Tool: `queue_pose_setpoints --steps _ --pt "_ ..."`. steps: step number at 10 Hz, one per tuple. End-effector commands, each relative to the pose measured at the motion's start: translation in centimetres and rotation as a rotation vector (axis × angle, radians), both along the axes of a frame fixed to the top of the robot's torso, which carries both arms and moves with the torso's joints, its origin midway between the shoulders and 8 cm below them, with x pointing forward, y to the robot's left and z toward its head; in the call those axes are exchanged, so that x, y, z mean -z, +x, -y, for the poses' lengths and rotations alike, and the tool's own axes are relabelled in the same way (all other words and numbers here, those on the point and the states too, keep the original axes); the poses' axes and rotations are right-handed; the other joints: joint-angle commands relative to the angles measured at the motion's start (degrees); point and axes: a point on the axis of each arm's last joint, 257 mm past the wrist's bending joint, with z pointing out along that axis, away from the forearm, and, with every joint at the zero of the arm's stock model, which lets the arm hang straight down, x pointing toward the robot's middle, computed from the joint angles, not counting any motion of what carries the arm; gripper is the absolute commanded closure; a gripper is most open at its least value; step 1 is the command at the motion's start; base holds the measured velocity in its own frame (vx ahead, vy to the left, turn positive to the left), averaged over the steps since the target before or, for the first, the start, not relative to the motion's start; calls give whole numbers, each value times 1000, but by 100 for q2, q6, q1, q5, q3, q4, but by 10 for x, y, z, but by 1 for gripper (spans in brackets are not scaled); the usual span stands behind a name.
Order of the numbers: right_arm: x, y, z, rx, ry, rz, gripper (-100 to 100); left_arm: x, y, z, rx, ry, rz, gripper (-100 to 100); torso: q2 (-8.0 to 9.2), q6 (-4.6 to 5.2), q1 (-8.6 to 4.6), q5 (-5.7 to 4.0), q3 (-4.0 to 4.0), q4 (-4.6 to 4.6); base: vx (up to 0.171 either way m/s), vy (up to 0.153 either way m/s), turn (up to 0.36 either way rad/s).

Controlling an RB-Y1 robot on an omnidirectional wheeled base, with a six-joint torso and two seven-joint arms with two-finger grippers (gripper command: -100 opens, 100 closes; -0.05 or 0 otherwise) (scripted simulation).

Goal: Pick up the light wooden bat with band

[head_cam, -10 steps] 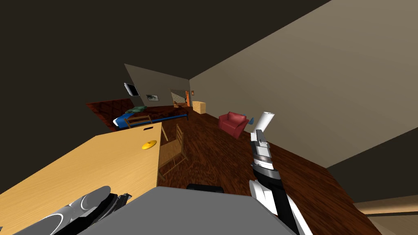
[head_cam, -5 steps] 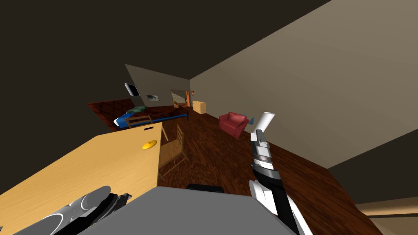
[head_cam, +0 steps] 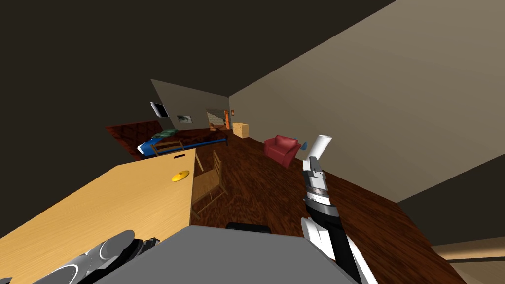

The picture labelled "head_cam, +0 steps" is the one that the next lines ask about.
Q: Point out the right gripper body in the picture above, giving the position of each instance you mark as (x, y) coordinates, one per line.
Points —
(315, 169)

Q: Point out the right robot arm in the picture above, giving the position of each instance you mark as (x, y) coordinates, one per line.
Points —
(331, 228)

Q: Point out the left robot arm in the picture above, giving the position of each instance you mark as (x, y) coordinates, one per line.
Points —
(98, 254)

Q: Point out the small blue object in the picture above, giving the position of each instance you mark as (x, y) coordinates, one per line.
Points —
(303, 146)

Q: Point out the red armchair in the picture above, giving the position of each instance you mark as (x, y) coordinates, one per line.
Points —
(281, 149)

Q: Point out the light wooden cabinet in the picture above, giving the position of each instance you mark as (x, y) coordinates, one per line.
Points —
(240, 130)

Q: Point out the wooden chair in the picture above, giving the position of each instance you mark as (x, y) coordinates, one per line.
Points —
(167, 146)
(207, 183)

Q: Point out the blue bed with dark cover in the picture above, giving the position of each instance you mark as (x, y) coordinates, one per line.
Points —
(189, 138)

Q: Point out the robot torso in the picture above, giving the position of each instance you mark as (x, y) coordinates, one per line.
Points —
(221, 260)

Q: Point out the yellow plate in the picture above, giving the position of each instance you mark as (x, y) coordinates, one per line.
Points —
(180, 176)

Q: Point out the light wooden table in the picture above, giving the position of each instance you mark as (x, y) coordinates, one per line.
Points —
(110, 205)

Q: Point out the framed wall picture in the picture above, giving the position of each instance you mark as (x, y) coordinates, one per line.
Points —
(184, 119)

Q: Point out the wall television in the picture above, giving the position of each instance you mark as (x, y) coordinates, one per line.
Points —
(159, 109)

